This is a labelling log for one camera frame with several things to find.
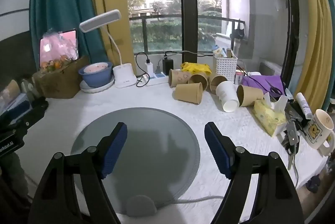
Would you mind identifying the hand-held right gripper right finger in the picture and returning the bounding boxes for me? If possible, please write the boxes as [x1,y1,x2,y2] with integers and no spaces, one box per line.
[204,122,305,224]

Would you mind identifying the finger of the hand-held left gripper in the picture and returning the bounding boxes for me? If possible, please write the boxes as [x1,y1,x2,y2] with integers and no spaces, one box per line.
[0,97,49,133]

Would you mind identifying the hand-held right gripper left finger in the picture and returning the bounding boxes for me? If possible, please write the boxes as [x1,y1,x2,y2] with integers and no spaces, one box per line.
[28,122,128,224]

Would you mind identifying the white paper cup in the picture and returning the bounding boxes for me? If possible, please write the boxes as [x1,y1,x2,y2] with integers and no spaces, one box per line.
[215,81,240,113]

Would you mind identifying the printed brown paper cup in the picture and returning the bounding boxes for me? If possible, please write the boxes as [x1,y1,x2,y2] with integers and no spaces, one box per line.
[168,69,193,88]

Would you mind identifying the blue white box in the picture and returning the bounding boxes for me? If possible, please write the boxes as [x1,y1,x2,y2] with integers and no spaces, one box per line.
[0,93,33,120]

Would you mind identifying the brown cardboard box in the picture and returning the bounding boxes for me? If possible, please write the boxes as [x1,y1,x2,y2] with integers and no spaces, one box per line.
[33,55,91,99]

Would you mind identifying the white tablecloth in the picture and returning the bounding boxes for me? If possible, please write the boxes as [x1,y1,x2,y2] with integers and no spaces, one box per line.
[25,80,331,224]

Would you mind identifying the round grey mat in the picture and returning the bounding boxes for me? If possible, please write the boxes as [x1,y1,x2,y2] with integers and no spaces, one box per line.
[70,107,201,205]

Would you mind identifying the pale blue plate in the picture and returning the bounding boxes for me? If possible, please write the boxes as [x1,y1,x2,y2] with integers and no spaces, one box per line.
[80,75,115,94]

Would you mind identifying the yellow tissue pack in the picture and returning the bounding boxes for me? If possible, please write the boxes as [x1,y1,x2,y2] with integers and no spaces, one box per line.
[253,95,289,138]

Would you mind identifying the pink plastic fruit bag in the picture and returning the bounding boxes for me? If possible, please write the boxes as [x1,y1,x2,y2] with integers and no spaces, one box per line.
[39,30,77,73]

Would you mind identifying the grey mat controller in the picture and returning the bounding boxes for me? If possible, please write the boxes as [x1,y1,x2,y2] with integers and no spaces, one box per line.
[126,195,157,217]

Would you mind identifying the blue bowl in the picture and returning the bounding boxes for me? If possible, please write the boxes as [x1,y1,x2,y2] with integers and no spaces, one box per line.
[79,62,113,88]

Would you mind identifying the bunch of keys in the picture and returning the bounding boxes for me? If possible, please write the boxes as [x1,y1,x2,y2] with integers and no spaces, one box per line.
[281,119,300,170]

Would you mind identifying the white desk lamp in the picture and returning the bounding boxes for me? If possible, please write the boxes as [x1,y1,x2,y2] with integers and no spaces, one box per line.
[79,10,137,89]

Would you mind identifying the purple cloth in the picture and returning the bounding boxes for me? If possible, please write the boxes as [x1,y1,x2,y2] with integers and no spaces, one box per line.
[241,75,286,97]

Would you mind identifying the white power strip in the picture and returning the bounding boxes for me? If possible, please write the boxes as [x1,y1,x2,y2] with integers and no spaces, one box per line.
[136,72,169,87]

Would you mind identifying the black scissors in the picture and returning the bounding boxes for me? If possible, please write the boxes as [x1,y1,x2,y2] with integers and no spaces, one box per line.
[262,82,283,96]

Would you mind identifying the white plastic basket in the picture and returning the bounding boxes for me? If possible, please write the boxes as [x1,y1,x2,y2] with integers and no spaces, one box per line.
[213,54,238,83]

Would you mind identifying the yellow plastic bag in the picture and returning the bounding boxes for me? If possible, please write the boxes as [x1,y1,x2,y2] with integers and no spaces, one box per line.
[181,62,212,76]

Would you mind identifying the black wallet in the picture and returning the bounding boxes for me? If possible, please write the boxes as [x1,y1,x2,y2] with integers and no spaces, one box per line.
[284,101,307,123]

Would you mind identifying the white tube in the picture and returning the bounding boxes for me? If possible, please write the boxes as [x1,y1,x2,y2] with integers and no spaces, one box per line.
[296,92,313,120]

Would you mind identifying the black charger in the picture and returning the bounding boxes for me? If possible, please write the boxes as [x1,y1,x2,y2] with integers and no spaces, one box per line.
[162,58,173,75]

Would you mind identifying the white bear mug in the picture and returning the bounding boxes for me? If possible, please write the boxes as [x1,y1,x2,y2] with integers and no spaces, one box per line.
[304,109,335,150]

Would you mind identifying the black balcony railing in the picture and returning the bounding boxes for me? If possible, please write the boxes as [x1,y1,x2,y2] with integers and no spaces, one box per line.
[129,14,246,53]

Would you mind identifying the white mat cable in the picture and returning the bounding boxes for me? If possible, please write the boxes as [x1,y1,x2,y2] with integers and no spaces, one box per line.
[154,195,226,205]

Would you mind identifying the grey cable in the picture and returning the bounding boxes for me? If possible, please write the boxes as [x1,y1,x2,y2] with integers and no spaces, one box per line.
[164,50,218,58]

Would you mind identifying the black window frame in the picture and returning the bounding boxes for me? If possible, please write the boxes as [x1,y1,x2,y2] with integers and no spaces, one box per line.
[179,0,199,54]

